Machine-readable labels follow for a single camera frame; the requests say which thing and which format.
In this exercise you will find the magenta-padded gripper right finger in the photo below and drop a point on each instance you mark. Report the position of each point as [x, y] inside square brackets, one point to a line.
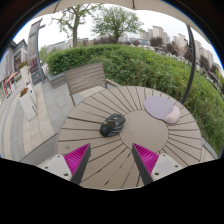
[145, 159]

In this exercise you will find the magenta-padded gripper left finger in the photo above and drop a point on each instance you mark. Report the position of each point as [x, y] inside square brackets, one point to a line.
[77, 159]

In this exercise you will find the black computer mouse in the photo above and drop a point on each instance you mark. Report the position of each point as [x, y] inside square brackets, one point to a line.
[112, 125]

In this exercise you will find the lilac mouse pad with wrist rest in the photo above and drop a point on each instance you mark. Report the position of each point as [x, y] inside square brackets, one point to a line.
[158, 107]

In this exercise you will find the white planter box with flowers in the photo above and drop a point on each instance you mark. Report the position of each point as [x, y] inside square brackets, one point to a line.
[24, 74]
[27, 105]

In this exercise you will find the brown slatted outdoor chair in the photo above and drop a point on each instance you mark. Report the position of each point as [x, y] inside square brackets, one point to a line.
[85, 77]

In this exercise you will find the green hedge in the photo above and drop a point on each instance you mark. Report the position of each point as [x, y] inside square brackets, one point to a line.
[146, 68]

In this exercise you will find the curved black umbrella pole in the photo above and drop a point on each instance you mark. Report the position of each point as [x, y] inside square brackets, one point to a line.
[192, 63]

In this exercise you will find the tall grey sign pillar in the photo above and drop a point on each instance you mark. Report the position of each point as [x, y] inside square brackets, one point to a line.
[33, 50]

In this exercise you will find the distant apartment buildings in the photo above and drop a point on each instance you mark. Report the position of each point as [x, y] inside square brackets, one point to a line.
[158, 32]

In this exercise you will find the sparse bare-trunk tree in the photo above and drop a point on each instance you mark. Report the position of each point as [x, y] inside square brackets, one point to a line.
[75, 28]

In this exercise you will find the leafy round green tree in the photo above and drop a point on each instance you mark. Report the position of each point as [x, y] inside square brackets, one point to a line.
[116, 20]

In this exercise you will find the beige umbrella canopy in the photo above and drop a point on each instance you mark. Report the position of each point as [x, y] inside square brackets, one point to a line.
[110, 3]

